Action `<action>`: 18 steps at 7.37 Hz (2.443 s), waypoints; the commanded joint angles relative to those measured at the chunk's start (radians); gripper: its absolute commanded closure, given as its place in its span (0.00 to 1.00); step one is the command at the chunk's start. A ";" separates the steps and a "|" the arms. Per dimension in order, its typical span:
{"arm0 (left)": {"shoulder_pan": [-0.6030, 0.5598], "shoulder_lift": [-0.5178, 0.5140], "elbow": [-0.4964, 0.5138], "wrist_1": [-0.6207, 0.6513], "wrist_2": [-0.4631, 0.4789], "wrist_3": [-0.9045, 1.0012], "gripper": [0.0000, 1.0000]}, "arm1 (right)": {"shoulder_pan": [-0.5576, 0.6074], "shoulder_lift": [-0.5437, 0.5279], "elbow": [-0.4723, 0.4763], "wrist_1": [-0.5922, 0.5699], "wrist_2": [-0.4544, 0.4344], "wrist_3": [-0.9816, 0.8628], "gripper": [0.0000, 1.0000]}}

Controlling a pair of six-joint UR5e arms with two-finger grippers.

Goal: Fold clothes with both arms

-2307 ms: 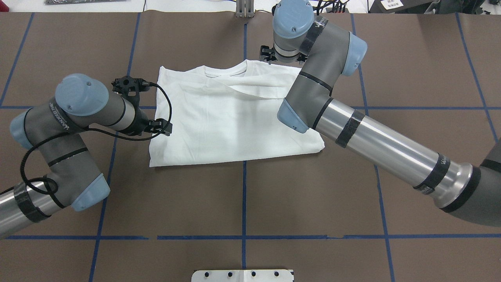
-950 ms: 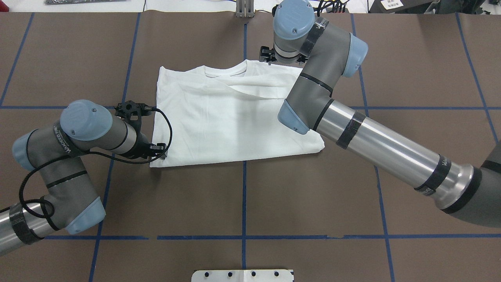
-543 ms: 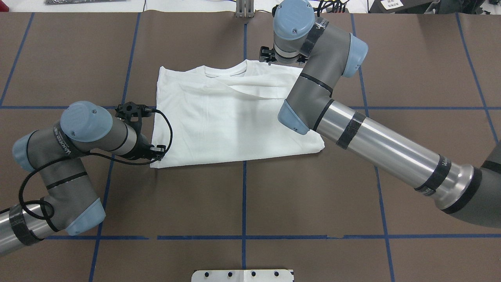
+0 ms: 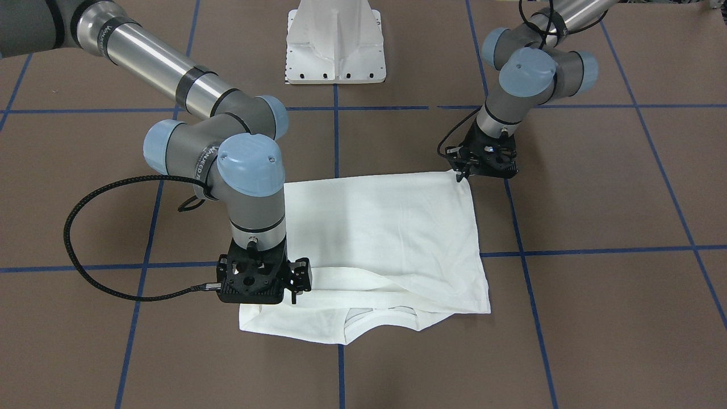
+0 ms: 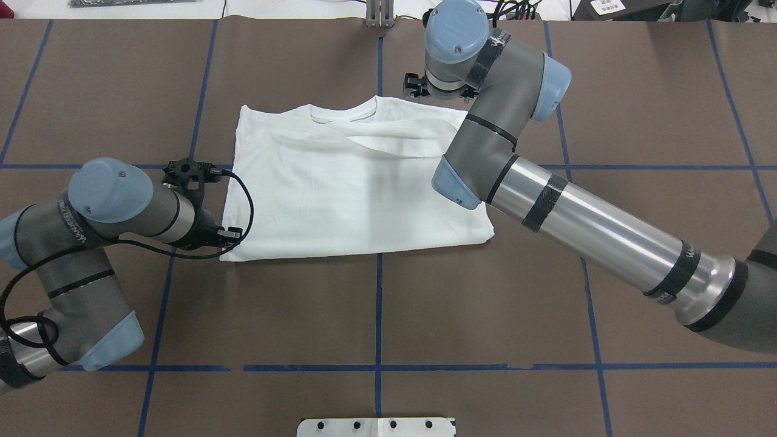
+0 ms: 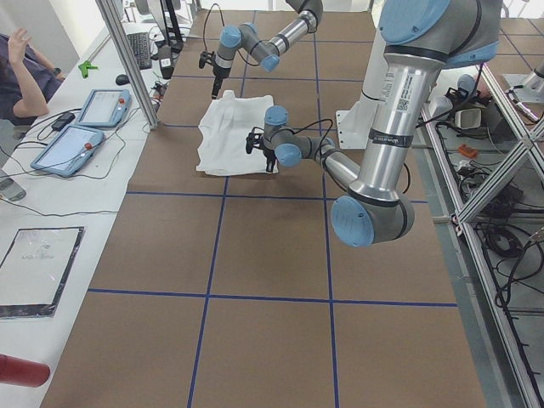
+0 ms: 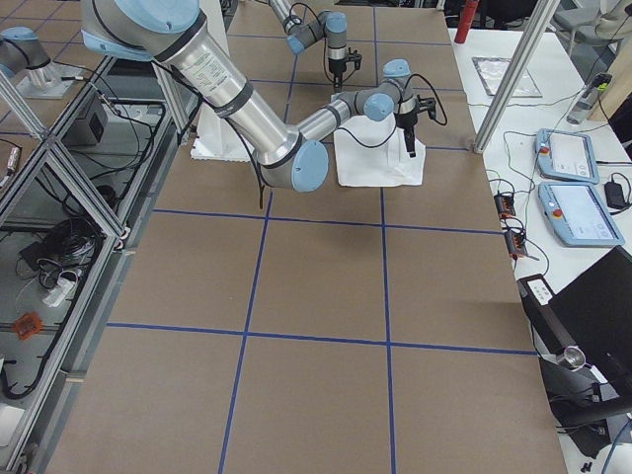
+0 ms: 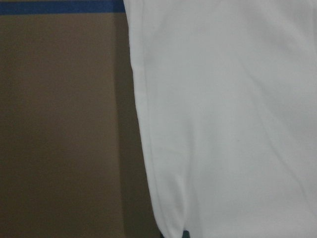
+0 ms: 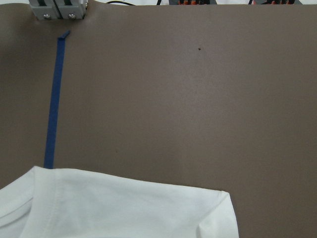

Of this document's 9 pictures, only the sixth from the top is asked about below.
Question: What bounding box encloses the white central pedestal column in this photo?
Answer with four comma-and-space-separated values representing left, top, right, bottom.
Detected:
335, 25, 409, 151

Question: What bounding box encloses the white printed t-shirt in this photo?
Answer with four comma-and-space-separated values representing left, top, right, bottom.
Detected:
196, 90, 274, 177

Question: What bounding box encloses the seated person in purple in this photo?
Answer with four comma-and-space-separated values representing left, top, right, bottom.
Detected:
1, 28, 65, 126

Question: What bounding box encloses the aluminium frame post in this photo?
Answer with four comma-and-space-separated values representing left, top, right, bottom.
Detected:
95, 0, 159, 130

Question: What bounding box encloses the red cylinder bottle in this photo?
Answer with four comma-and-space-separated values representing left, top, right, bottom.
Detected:
1, 354, 50, 388

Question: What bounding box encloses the black computer mouse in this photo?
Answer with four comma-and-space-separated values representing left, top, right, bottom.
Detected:
116, 74, 129, 86

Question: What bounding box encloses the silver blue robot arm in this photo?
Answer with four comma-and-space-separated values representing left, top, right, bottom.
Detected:
261, 1, 502, 247
199, 0, 323, 99

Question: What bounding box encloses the orange connector part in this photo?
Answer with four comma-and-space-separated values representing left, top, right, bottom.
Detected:
457, 144, 479, 159

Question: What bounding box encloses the black computer keyboard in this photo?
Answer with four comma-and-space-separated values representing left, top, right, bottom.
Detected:
127, 32, 152, 70

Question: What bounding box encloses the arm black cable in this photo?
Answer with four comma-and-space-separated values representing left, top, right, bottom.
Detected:
201, 3, 226, 54
292, 119, 411, 195

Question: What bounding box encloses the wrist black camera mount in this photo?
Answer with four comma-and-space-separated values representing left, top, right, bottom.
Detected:
198, 50, 215, 69
246, 127, 264, 155

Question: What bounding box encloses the far blue teach pendant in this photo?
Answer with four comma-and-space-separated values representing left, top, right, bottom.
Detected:
76, 89, 132, 128

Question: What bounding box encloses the near blue teach pendant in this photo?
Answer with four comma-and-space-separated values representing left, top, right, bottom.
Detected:
31, 125, 105, 178

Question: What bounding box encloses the black framed silver sheet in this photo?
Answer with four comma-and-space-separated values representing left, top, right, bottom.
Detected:
1, 226, 84, 320

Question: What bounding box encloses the green plastic clamp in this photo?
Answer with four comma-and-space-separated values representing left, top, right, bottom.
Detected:
78, 60, 99, 79

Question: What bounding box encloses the blue teach pendant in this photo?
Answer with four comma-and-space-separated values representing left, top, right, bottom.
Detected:
31, 125, 105, 178
76, 89, 132, 128

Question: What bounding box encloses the black power adapter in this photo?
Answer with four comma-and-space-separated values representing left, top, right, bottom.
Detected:
51, 111, 76, 132

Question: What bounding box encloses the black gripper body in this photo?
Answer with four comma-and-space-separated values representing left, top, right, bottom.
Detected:
212, 65, 228, 85
263, 146, 276, 162

